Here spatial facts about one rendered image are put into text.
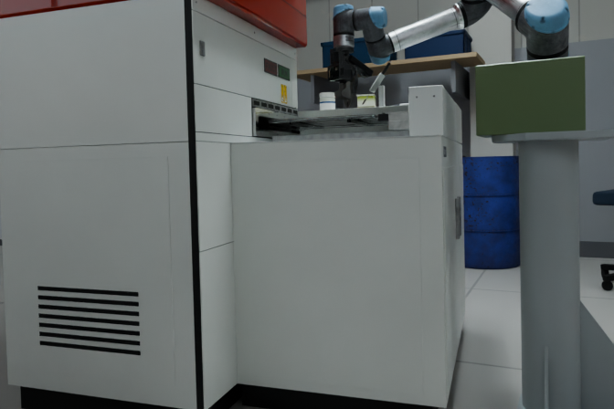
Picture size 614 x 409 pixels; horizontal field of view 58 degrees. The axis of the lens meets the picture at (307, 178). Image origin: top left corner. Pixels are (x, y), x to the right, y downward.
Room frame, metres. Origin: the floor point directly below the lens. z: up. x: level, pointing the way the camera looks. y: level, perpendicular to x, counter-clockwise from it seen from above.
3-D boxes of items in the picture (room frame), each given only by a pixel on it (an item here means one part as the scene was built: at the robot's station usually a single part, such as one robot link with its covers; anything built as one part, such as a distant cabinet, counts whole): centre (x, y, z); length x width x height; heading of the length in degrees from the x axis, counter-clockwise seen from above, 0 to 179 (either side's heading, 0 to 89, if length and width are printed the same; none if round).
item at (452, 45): (4.05, -0.98, 1.56); 0.44 x 0.33 x 0.17; 65
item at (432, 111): (1.80, -0.43, 0.89); 0.55 x 0.09 x 0.14; 161
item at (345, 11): (2.01, -0.15, 1.26); 0.09 x 0.08 x 0.11; 66
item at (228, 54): (1.87, 0.17, 1.02); 0.81 x 0.03 x 0.40; 161
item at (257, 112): (2.03, 0.10, 0.89); 0.44 x 0.02 x 0.10; 161
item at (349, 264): (2.02, -0.23, 0.41); 0.96 x 0.64 x 0.82; 161
